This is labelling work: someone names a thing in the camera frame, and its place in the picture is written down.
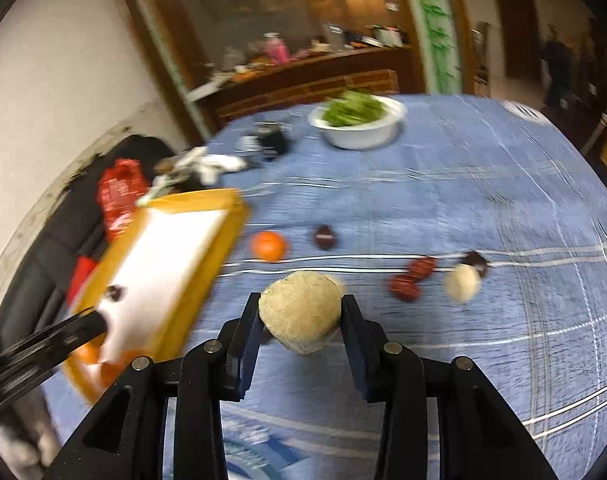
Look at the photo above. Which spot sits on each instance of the white glove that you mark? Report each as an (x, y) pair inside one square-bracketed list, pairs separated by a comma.
[(197, 162)]

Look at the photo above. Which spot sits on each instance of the blue plaid tablecloth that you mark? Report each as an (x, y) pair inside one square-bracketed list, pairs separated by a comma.
[(466, 180)]

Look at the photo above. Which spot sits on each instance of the red jujube date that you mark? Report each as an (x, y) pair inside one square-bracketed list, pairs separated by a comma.
[(421, 268), (404, 287)]

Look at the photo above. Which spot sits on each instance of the large orange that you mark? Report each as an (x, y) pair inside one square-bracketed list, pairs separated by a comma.
[(89, 353)]

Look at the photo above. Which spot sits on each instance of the black box device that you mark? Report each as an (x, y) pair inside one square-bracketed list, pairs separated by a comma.
[(272, 139)]

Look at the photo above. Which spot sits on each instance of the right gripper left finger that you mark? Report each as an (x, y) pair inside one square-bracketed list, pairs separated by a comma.
[(243, 336)]

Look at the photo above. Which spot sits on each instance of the white bowl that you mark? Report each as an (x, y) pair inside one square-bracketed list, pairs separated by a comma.
[(366, 136)]

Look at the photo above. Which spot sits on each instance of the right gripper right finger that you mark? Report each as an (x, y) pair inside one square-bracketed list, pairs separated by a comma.
[(364, 342)]

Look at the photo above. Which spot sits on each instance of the small orange far left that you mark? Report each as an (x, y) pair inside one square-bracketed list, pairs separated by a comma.
[(269, 246)]

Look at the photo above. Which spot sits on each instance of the red plastic bag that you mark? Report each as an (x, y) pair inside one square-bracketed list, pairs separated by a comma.
[(118, 189)]

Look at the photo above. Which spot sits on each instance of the wooden sideboard counter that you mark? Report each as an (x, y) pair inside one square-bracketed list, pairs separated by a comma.
[(381, 71)]

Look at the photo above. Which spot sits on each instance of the green lettuce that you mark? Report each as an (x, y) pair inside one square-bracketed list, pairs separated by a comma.
[(353, 108)]

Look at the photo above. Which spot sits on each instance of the yellow cardboard tray box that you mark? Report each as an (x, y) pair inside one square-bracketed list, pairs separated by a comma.
[(168, 260)]

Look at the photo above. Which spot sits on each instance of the black sofa chair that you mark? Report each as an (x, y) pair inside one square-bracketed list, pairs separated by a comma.
[(37, 295)]

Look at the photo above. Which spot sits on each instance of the pink bottle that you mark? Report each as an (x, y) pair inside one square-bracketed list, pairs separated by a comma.
[(276, 49)]

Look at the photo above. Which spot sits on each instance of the white corn piece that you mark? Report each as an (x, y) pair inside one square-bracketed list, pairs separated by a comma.
[(462, 283), (302, 311)]

